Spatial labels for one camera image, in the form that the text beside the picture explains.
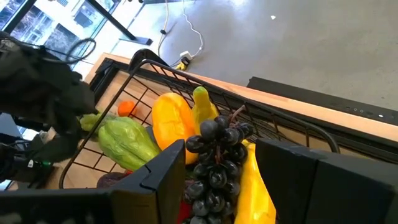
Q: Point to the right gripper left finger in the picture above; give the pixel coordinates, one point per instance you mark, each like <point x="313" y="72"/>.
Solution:
<point x="149" y="199"/>

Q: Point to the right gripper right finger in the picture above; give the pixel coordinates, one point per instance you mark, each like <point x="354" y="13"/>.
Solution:
<point x="311" y="186"/>

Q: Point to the red bell pepper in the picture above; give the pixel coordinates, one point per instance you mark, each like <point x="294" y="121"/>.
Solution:
<point x="184" y="211"/>

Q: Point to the pale green artichoke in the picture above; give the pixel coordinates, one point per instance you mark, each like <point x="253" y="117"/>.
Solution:
<point x="90" y="122"/>

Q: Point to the yellow banana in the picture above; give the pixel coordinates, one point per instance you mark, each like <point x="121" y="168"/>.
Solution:
<point x="255" y="186"/>
<point x="203" y="109"/>

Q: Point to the black grape bunch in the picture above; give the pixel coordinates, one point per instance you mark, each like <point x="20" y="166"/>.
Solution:
<point x="217" y="174"/>

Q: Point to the yellow-orange mango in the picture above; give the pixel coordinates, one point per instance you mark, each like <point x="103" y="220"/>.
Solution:
<point x="171" y="124"/>

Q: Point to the small orange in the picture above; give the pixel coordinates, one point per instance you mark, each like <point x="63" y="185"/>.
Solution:
<point x="126" y="108"/>

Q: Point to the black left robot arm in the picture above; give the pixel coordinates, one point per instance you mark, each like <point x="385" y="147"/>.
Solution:
<point x="37" y="168"/>

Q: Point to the yellow plug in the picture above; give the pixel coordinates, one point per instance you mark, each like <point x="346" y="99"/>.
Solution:
<point x="181" y="66"/>

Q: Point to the white power adapter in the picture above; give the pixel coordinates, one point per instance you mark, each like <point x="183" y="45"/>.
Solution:
<point x="186" y="55"/>

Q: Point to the white paper scrap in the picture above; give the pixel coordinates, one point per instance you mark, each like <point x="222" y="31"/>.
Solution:
<point x="273" y="17"/>

